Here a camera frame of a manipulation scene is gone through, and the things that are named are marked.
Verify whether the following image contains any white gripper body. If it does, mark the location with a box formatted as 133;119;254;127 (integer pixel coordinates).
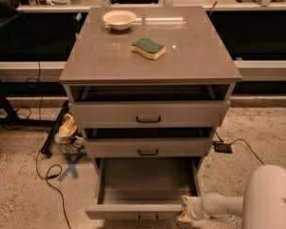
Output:
184;197;205;221

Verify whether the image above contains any grey bottom drawer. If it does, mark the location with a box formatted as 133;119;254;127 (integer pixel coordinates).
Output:
86;157;200;222

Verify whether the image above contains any grey drawer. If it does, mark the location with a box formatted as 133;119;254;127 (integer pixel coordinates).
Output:
86;157;200;222
84;137;212;157
69;101;230;129

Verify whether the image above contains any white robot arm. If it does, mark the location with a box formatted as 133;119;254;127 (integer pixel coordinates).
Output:
177;165;286;229

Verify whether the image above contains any grey middle drawer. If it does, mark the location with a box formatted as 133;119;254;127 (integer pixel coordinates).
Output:
84;137;212;157

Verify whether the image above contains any grey top drawer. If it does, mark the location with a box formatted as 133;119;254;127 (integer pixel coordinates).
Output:
69;101;230;129

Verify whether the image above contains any grey drawer cabinet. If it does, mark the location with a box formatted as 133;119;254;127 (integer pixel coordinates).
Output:
58;6;243;184

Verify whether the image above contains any black power adapter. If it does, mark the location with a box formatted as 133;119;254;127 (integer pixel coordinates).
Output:
214;141;233;154

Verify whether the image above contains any blue tape cross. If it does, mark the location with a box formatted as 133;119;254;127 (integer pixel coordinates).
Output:
57;154;84;182

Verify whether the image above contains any crumpled bag on floor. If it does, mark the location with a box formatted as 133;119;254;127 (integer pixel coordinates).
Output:
54;113;86;155

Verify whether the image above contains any black stand leg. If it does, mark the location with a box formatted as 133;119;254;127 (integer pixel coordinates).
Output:
41;100;69;157

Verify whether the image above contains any green yellow sponge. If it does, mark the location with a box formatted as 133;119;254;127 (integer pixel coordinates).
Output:
131;38;166;60

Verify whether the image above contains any white bowl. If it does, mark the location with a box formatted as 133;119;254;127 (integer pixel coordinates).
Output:
103;10;136;31

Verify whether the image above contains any black cable right floor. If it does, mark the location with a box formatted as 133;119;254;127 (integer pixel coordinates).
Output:
230;138;265;166

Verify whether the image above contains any black cable floor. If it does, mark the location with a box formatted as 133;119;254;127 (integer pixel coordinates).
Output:
34;148;72;229
230;138;265;166

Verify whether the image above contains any black cable left floor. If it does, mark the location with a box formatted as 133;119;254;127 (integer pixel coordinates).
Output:
34;148;72;229

